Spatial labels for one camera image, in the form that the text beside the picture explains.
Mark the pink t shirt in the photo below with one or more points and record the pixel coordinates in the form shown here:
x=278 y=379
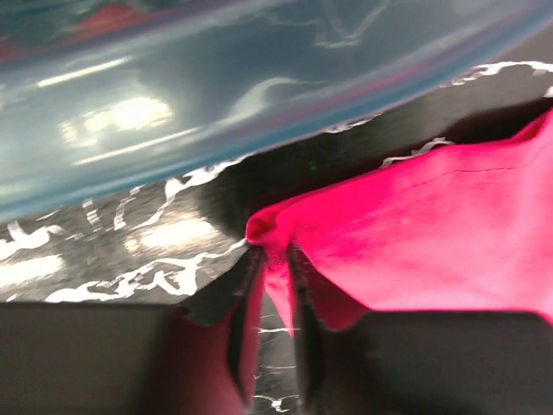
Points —
x=460 y=228

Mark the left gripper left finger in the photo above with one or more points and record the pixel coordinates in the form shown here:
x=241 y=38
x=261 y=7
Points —
x=198 y=356

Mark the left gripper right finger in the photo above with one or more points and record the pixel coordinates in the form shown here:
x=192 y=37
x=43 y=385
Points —
x=354 y=360

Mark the black marbled table mat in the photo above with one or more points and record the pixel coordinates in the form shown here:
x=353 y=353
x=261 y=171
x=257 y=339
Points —
x=161 y=243

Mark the blue translucent plastic bin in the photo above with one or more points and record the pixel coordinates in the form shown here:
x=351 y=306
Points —
x=101 y=96

